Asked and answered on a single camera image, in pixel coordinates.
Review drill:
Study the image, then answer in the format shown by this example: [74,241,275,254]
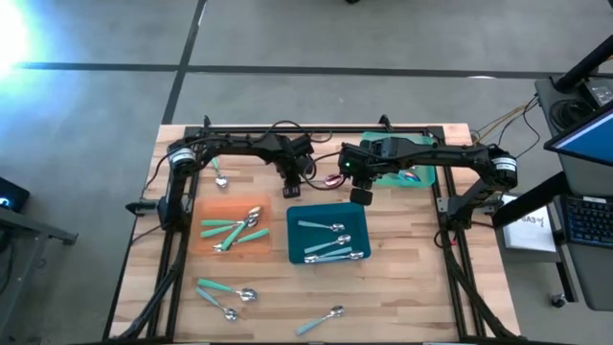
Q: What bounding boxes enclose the white paper sheet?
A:
[502,204,557,254]

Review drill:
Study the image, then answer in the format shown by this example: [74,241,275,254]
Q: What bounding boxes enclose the black camera cable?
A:
[299,151,347,192]
[265,119,334,145]

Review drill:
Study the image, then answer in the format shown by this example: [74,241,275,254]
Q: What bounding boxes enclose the grey side table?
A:
[0,205,79,342]

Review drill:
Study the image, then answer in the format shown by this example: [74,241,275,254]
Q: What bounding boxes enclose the green-handled metal spoon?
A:
[196,278,259,303]
[210,157,229,189]
[219,205,263,252]
[199,224,243,240]
[212,227,272,254]
[199,218,260,229]

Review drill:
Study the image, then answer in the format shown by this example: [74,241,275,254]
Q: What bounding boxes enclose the black aluminium rig frame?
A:
[102,114,518,344]

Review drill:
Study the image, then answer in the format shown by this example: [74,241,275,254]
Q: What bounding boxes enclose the black power adapter box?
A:
[586,76,613,109]

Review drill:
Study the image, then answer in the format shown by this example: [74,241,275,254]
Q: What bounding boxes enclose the black device blue light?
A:
[0,176,31,213]

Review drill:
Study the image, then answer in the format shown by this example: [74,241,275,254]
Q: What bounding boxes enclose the black right camera cable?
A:
[299,151,347,192]

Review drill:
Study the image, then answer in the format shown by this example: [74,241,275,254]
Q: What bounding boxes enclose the black monitor stand beam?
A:
[491,171,572,229]

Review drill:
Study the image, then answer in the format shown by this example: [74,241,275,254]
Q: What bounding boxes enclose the orange translucent plastic bin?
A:
[191,194,273,255]

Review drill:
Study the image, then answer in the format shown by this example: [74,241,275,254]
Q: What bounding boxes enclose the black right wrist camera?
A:
[349,188,375,207]

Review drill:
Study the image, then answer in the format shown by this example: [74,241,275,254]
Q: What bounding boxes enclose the thin black cable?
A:
[471,95,542,167]

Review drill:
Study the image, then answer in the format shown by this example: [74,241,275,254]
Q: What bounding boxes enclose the light blue-handled metal spoon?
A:
[304,246,354,265]
[303,234,352,255]
[295,305,346,336]
[315,250,365,264]
[194,287,239,322]
[297,219,346,233]

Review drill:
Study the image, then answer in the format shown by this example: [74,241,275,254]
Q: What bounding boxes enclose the yellow cable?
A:
[471,105,526,145]

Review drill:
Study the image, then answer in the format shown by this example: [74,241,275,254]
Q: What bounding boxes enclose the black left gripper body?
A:
[267,132,316,186]

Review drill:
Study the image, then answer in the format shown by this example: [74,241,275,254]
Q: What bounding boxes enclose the teal blue plastic bin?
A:
[285,201,373,265]

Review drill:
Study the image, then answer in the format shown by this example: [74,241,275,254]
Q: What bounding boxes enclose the black backlit keyboard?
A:
[560,194,613,249]

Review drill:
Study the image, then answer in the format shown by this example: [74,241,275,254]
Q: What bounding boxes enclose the coiled black cable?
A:
[549,98,584,127]

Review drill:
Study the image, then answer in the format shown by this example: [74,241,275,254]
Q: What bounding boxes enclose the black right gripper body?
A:
[337,137,385,191]

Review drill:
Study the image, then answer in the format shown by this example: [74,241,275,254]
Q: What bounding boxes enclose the black round pole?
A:
[554,34,613,94]

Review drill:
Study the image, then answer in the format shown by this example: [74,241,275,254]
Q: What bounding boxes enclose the grey computer cart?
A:
[534,76,613,311]

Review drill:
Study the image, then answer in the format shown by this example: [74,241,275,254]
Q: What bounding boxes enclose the black cable bundle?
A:
[117,224,191,341]
[443,229,509,341]

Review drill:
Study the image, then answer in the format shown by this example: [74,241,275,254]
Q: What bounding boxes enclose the computer monitor blue screen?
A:
[544,107,613,168]

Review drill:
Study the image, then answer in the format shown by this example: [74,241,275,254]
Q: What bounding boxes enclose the green translucent plastic bin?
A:
[359,131,436,189]

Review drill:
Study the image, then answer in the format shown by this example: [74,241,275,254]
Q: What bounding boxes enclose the black left camera cable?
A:
[265,119,334,145]

